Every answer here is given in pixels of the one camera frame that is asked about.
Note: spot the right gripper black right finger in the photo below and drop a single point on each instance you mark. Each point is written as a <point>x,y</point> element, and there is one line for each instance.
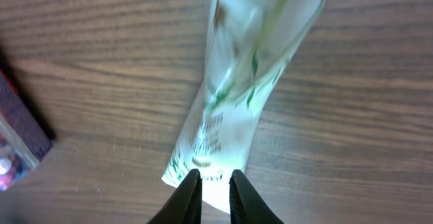
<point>246,205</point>

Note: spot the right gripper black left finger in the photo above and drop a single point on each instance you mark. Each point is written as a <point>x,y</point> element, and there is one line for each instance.
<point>185,204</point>

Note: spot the red purple pad pack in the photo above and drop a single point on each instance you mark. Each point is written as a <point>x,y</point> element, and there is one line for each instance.
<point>23,142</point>

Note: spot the white conditioner tube gold cap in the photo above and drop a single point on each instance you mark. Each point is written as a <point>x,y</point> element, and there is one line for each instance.
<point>249,44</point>

